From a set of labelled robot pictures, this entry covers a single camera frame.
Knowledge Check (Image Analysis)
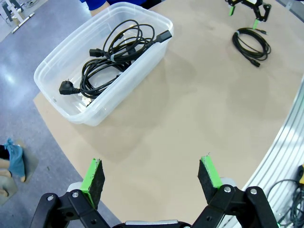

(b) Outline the aluminium rail frame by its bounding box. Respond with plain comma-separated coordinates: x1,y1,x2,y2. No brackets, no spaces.
242,78,304,228

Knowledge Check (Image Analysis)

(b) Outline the yellow emergency stop box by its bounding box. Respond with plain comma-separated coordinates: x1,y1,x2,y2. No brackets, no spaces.
297,163,304,185

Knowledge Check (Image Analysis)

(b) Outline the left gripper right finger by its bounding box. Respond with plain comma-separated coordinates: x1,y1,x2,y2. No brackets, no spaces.
193,154,280,228

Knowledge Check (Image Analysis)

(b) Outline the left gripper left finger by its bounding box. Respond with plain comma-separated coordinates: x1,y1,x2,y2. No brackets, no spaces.
29,158,112,228

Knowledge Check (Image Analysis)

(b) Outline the black power cable with plug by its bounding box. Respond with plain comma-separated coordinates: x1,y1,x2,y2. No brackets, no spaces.
58,48,136,99

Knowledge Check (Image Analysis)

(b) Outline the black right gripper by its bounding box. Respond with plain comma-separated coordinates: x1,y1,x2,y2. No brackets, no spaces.
225,0,272,30

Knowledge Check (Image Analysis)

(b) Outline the person's right hand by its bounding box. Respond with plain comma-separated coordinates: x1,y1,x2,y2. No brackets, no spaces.
89,2,112,17

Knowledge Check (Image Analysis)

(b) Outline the person in blue hoodie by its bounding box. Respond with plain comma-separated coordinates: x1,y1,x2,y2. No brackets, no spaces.
82,0,164,10

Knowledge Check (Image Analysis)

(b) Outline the loose black cable bundle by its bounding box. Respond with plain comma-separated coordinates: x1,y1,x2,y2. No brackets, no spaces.
266,179,304,228

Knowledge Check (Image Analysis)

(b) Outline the clear plastic storage container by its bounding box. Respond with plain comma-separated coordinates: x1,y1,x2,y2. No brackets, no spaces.
33,1,174,126

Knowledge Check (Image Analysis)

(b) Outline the black USB cable grey tie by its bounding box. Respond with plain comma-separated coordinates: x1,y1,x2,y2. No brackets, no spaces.
232,28,271,68

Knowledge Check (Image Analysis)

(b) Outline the teal cloth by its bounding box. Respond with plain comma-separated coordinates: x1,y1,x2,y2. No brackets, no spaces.
3,137,26,183

